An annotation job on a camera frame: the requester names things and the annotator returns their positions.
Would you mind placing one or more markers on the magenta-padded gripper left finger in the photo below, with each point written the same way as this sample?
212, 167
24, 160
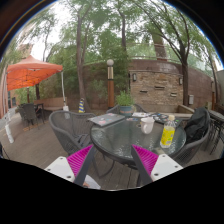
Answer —
80, 160

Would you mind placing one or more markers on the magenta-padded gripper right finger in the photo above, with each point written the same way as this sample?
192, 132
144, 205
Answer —
146, 160

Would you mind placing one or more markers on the yellow-labelled clear drink bottle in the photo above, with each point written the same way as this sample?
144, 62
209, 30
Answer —
167, 135

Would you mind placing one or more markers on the grey wicker armchair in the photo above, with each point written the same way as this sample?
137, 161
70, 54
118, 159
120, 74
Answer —
68, 128
190, 150
114, 109

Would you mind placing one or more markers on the white ceramic mug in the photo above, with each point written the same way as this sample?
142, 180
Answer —
146, 126

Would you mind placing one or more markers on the white printed booklet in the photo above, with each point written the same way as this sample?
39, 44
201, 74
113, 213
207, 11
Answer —
140, 114

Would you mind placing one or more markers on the grey laptop with stickers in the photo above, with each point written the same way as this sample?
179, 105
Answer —
106, 119

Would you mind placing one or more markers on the blue yellow striped cone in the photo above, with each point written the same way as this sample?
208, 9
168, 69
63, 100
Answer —
81, 106

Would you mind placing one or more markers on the black backpack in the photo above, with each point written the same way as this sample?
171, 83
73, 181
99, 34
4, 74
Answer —
196, 125

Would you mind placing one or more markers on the potted plant in blue pot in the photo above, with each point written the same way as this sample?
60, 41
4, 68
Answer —
125, 101

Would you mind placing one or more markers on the grey wicker dining set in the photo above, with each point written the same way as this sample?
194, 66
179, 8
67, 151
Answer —
29, 113

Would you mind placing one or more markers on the black metal bar stools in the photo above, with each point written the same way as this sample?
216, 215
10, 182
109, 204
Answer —
216, 126

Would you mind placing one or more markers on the orange canopy tent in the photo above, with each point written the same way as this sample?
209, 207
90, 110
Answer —
31, 71

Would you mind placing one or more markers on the grey wall utility box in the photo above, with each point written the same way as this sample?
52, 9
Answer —
191, 99

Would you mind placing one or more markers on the globe-topped lamp post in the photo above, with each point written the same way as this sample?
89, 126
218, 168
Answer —
110, 86

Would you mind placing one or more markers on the dark wall lamp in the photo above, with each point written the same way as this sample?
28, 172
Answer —
180, 81
134, 77

